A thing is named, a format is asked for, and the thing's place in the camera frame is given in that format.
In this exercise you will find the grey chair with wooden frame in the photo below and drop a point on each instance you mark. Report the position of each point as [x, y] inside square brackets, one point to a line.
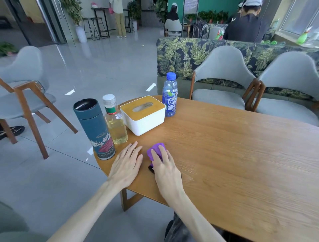
[289, 82]
[27, 99]
[221, 72]

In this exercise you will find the plant in white pot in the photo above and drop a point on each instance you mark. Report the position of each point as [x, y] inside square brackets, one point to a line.
[76, 15]

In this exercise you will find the person's right middle finger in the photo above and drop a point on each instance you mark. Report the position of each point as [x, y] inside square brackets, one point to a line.
[163, 152]

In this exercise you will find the low green plant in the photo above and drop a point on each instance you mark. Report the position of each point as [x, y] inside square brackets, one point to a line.
[7, 48]

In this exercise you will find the person's dark trousers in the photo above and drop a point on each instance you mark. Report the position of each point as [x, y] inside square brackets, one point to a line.
[179, 229]

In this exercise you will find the person's left thumb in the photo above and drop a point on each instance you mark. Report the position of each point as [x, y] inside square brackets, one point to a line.
[140, 159]

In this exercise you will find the purple cloth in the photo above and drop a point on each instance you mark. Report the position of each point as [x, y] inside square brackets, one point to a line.
[154, 150]

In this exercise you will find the potted plant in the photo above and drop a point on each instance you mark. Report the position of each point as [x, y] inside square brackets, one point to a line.
[134, 11]

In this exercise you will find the green spray bottle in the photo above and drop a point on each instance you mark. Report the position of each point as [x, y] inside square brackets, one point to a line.
[302, 37]

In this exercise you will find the blue drink bottle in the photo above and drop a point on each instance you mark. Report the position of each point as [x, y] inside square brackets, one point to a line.
[170, 97]

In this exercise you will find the black high table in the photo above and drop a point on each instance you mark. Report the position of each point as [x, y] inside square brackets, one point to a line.
[101, 15]

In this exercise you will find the person's left forearm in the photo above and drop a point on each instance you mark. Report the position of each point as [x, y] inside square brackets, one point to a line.
[84, 214]

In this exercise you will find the row of potted plants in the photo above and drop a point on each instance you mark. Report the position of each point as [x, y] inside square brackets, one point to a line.
[209, 15]

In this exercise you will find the teal patterned thermos bottle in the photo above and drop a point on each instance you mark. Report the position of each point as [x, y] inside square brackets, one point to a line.
[96, 129]

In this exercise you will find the white tissue box wooden lid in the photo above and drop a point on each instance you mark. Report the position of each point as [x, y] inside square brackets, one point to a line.
[143, 117]

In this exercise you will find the person's left hand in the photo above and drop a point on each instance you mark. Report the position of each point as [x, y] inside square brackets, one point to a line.
[124, 167]

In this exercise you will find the black shoe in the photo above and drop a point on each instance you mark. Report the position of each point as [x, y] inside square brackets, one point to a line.
[12, 131]

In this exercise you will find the black bar stool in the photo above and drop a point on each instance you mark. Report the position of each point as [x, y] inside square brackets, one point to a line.
[91, 27]

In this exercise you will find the clear bottle with yellow liquid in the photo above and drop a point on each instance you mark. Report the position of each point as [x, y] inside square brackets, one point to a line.
[116, 124]

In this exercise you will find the person's right forearm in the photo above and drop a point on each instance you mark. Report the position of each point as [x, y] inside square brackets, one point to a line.
[194, 219]

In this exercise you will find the person's right hand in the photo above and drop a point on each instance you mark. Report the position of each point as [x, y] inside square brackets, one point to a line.
[167, 174]

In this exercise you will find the leaf patterned sofa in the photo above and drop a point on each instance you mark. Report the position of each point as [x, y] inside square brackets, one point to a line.
[179, 57]

